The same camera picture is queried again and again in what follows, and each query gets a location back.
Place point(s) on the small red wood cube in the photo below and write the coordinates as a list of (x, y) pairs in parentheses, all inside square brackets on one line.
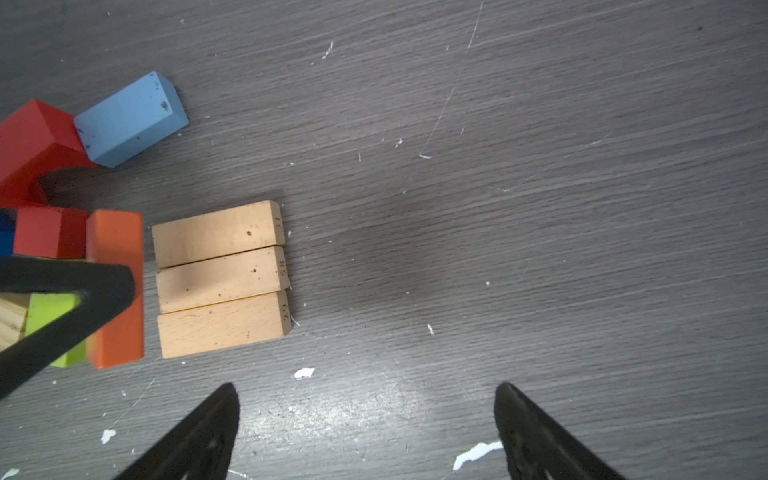
[(51, 232)]

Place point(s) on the dark blue wood cube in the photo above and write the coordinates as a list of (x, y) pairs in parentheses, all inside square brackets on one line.
[(7, 234)]

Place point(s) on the natural wood block long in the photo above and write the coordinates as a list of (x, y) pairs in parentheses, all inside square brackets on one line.
[(216, 234), (232, 277), (225, 325)]

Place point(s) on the light blue wood block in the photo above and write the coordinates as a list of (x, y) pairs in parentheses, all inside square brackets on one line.
[(131, 120)]

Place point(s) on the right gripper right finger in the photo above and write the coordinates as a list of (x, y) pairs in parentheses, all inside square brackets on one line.
[(538, 447)]

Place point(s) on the small natural wood cube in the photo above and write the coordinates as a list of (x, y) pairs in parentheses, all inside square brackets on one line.
[(13, 314)]

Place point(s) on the red arch wood block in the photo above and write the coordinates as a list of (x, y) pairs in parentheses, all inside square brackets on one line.
[(36, 140)]

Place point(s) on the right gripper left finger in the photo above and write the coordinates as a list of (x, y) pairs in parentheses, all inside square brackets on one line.
[(198, 447)]

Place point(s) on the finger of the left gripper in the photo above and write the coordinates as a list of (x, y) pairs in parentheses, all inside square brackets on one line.
[(23, 360)]

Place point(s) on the orange wood block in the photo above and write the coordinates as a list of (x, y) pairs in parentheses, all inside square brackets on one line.
[(116, 238)]

